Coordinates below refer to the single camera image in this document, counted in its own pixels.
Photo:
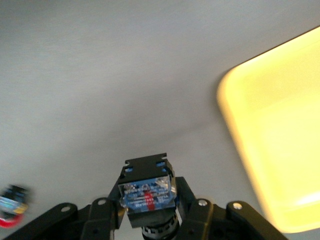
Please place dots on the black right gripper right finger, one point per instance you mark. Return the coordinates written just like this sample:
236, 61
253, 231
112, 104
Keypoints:
205, 220

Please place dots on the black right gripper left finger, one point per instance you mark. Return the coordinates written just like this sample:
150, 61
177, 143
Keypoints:
97, 217

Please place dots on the yellow push button switch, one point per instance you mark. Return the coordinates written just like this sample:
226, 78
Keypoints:
147, 195

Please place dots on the yellow plastic tray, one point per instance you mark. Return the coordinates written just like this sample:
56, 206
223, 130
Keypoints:
282, 130

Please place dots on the red push button switch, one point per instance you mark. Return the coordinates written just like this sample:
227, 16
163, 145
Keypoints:
13, 205

